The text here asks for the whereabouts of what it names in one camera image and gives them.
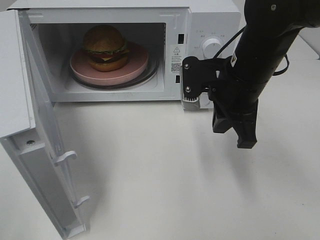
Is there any burger with lettuce and tomato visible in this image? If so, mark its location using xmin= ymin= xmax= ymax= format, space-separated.
xmin=82 ymin=25 xmax=129 ymax=72

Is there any pink round plate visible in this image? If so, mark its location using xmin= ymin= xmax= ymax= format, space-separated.
xmin=69 ymin=42 xmax=150 ymax=87

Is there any upper white power knob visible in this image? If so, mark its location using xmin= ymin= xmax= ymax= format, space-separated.
xmin=201 ymin=36 xmax=223 ymax=59

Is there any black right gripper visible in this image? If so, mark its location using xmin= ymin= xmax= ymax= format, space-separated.
xmin=204 ymin=57 xmax=262 ymax=149

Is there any round door release button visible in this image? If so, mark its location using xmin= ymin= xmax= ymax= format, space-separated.
xmin=199 ymin=92 xmax=214 ymax=109

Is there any white microwave oven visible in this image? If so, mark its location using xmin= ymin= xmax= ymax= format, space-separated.
xmin=5 ymin=0 xmax=241 ymax=103

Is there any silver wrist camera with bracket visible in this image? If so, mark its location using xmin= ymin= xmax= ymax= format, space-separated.
xmin=180 ymin=56 xmax=220 ymax=103

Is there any glass microwave turntable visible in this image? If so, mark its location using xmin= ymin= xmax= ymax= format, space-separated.
xmin=72 ymin=46 xmax=159 ymax=90

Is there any white microwave door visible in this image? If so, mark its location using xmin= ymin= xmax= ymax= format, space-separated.
xmin=0 ymin=9 xmax=88 ymax=240

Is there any white warning label sticker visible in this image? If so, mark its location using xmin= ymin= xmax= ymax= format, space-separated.
xmin=169 ymin=44 xmax=186 ymax=74

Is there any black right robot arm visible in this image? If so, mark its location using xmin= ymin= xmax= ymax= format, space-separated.
xmin=209 ymin=0 xmax=320 ymax=149

